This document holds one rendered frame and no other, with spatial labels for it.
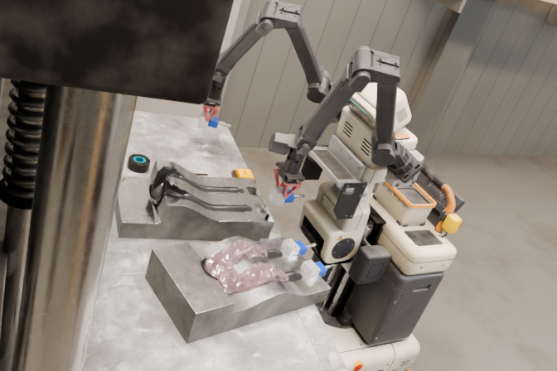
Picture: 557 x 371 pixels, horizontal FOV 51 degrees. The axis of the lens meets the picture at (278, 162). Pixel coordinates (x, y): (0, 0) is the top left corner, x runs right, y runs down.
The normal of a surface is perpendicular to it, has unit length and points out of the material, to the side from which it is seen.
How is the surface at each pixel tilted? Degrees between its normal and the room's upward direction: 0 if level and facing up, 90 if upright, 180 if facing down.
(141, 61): 90
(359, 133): 98
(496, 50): 90
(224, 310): 90
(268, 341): 0
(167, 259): 0
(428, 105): 90
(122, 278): 0
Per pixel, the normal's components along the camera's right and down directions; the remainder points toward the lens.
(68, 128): -0.15, 0.43
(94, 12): 0.31, 0.54
